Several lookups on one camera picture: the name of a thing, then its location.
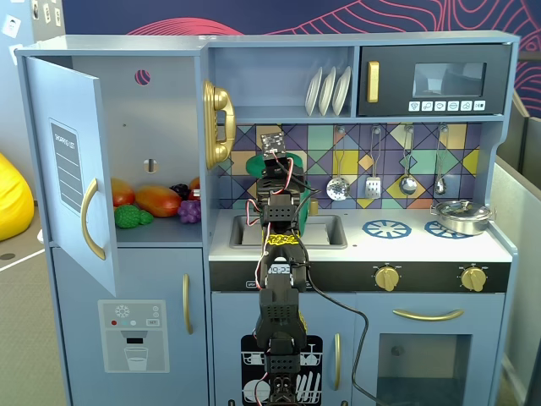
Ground gold dishwasher door handle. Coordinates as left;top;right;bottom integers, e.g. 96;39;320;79
333;332;342;391

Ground blue dishwasher door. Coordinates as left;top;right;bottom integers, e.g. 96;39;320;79
210;291;357;406

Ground green toy broccoli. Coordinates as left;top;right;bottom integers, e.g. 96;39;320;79
113;204;155;229

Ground grey office partition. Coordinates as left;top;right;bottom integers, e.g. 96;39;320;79
494;113;541;406

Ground black toy microwave door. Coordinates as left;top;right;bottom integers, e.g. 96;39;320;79
357;43;513;118

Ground gold oven door handle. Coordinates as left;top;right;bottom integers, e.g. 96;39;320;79
392;308;465;322

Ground small camera circuit board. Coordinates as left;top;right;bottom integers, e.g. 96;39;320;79
260;132;286;162

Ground blue wooden toy kitchen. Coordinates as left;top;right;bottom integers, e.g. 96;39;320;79
14;30;522;406

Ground gold toy telephone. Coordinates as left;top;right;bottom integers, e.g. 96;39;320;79
202;79;237;171

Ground steel spoon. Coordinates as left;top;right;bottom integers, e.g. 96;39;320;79
434;124;450;196

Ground black power cable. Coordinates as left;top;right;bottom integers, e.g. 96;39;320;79
291;260;384;406

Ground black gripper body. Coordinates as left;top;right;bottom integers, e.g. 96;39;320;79
256;156;306;196

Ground steel slotted skimmer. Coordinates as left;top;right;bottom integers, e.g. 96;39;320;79
325;126;352;202

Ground large orange red toy mango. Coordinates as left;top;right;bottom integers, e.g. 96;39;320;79
134;184;183;218

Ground steel ladle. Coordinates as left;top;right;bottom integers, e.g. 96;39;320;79
399;124;418;196

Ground gold stove knob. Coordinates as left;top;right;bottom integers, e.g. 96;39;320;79
458;265;488;293
374;265;402;292

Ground gold microwave handle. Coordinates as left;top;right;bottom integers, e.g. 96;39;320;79
366;61;380;104

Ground purple toy grapes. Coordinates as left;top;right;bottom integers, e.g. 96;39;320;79
177;199;202;224

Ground small orange red toy mango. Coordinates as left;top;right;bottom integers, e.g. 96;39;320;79
111;177;136;208

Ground gold curved fridge door handle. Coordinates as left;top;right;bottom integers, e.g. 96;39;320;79
80;177;107;261

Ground steel pot with lid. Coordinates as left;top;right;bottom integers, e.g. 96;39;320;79
429;199;498;237

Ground blue oven door with window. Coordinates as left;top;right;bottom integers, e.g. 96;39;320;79
355;293;506;406

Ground steel slotted spatula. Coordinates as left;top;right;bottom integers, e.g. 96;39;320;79
364;125;382;200

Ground yellow bean bag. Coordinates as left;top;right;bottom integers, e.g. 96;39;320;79
0;151;35;242

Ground white toy plate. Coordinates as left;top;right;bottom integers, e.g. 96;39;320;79
304;66;324;116
317;66;337;117
331;65;352;117

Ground open blue fridge door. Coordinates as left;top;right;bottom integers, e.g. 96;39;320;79
24;55;118;298

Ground gold straight freezer door handle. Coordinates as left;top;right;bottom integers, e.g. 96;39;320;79
182;273;194;336

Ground grey toy sink basin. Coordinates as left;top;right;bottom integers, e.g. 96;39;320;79
228;213;349;250

